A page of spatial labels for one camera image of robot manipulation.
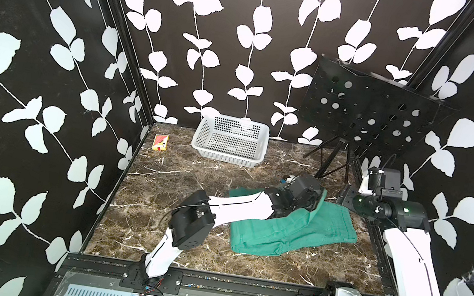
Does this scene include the green long pants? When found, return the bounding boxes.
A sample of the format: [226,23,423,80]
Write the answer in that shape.
[213,188,358,257]

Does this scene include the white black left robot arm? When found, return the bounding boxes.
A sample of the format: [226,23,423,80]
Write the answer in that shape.
[140,185,324,280]

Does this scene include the white plastic perforated basket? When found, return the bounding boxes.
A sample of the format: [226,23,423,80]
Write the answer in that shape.
[191,115,270,168]

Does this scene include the black perforated music stand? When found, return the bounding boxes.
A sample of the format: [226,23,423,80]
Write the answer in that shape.
[299,57,452,178]

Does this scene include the yellow red playing card box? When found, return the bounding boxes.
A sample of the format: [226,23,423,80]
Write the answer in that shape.
[151,134,170,151]

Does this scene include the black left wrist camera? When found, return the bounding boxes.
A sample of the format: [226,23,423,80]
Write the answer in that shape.
[286,174,324,200]

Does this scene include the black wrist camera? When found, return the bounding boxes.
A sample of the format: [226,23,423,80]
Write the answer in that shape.
[367,167,403,200]
[286,174,324,200]

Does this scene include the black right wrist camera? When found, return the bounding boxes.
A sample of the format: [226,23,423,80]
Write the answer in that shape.
[367,167,403,200]

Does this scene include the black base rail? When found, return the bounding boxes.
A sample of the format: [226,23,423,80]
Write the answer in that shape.
[58,253,334,296]

